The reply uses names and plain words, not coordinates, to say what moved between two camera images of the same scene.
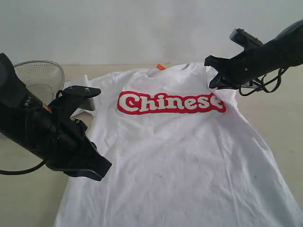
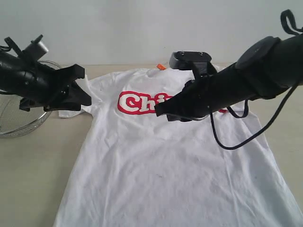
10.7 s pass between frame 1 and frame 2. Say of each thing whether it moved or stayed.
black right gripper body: moved
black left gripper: moved
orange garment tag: stayed
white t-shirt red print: stayed
